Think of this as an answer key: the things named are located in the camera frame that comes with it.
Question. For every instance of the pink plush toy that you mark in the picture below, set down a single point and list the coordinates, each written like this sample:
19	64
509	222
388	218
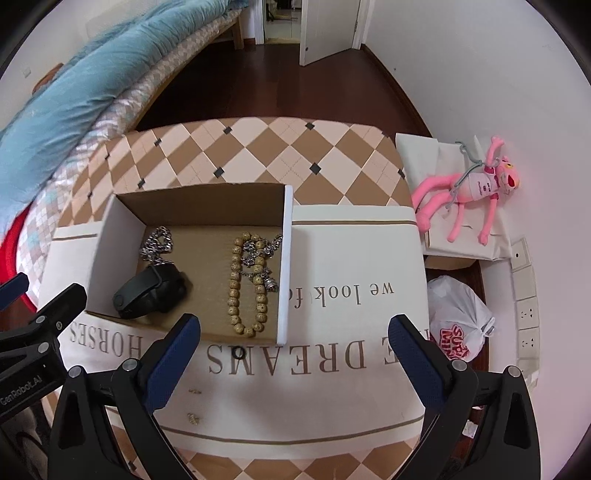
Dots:
438	189

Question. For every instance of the cardboard box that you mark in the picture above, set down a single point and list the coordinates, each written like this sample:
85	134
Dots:
198	203

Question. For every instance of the blue blanket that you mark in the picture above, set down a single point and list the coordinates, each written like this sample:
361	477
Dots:
92	78

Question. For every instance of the red cloth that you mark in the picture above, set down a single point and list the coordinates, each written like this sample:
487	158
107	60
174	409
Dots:
11	249

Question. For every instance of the wooden bed frame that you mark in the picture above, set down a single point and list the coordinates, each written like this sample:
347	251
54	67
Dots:
238	34

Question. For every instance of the white door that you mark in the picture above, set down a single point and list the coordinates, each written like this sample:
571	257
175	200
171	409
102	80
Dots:
323	27

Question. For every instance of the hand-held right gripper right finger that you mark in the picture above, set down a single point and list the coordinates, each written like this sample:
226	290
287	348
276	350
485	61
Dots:
415	364

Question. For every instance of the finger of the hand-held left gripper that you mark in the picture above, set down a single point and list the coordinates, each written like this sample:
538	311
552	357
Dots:
14	288
62	304

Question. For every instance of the black smart band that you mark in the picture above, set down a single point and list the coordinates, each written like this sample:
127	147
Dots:
138	295

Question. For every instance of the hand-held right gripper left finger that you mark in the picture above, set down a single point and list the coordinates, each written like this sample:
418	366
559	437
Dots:
171	364

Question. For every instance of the white printed cloth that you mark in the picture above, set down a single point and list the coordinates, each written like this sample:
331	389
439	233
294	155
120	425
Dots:
346	258

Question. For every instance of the white plastic bag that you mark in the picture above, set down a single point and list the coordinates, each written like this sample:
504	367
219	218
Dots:
452	300

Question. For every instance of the grey clothes hanger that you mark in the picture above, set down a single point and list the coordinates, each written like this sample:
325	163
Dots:
457	189

